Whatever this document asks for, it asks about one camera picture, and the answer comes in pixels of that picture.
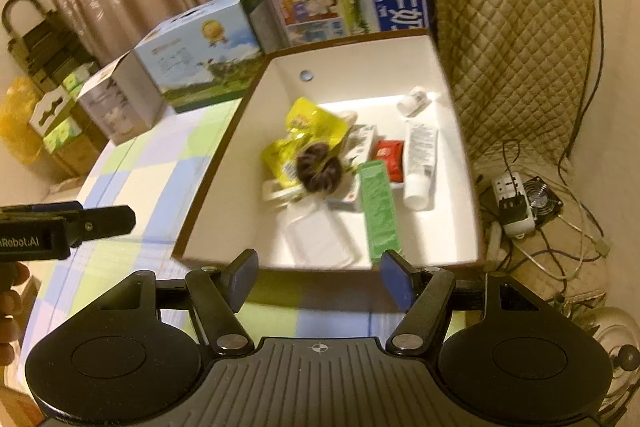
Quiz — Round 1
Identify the person's left hand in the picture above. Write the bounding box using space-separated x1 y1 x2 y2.
0 263 31 366

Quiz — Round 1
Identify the clear plastic case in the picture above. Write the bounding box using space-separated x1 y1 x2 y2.
282 211 356 268

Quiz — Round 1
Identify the white plastic clip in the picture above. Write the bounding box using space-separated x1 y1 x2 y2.
262 179 306 208

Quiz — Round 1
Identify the white power strip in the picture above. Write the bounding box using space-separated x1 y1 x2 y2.
491 174 536 238

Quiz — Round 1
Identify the white cable with connector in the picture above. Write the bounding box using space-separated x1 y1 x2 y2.
514 201 612 289

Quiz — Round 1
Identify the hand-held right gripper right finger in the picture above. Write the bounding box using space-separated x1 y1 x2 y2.
380 250 546 357

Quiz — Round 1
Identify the black power cable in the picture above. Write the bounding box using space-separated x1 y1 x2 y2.
559 0 627 188

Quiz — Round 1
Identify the light blue cow milk carton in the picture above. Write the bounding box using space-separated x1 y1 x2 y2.
134 0 269 116

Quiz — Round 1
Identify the red packet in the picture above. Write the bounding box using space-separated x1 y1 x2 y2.
374 140 405 183

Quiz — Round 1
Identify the yellow plastic bag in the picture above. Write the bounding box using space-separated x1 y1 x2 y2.
0 76 41 166

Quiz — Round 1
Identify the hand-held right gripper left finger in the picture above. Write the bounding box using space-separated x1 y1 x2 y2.
99 249 260 354

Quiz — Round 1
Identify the white ointment tube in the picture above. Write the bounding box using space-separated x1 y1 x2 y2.
402 121 440 212

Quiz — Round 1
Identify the small black fan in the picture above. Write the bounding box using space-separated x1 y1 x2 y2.
522 176 565 221

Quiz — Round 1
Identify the green white spray box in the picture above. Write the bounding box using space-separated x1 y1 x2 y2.
358 159 404 266

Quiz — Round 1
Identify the small white bottle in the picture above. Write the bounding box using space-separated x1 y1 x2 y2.
396 87 430 118

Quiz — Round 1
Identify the large cardboard box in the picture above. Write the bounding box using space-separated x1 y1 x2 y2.
47 127 101 180

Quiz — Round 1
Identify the dark brown hair scrunchie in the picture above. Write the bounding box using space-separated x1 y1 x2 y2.
295 144 344 197

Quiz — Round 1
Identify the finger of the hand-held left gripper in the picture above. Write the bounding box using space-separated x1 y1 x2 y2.
0 202 84 220
62 205 137 249

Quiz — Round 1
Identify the brown storage box white inside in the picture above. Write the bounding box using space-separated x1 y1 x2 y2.
171 32 487 273

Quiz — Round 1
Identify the white cutout board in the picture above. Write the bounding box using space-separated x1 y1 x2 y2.
28 87 69 136

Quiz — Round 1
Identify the checkered tablecloth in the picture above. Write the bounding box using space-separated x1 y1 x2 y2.
20 97 482 359

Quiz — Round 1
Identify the long white medicine box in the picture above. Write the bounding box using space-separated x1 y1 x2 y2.
327 124 379 213

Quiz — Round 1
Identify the yellow packet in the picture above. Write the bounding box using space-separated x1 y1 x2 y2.
261 134 307 190
284 96 351 153

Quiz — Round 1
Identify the stack of green boxes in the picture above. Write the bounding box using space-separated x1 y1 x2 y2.
42 61 101 153

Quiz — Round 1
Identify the white humidifier box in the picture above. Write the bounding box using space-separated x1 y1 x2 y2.
77 51 166 147

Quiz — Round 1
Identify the beige quilted chair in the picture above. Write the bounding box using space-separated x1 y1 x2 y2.
424 0 609 358

